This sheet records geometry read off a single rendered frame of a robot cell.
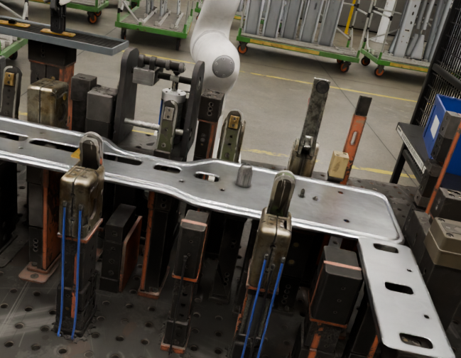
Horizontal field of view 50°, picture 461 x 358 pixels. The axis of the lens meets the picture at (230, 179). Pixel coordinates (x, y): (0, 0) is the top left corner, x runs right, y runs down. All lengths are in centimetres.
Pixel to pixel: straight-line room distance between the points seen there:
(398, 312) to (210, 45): 91
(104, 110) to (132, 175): 27
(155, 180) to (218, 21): 65
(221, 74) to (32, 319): 78
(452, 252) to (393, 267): 11
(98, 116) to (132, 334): 51
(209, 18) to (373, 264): 89
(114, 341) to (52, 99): 56
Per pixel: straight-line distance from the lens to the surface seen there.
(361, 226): 99
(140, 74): 117
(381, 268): 88
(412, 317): 80
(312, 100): 112
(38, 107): 124
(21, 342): 107
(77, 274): 96
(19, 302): 115
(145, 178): 100
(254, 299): 89
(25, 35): 138
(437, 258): 95
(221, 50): 140
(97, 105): 122
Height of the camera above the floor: 144
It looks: 25 degrees down
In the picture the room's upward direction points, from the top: 11 degrees clockwise
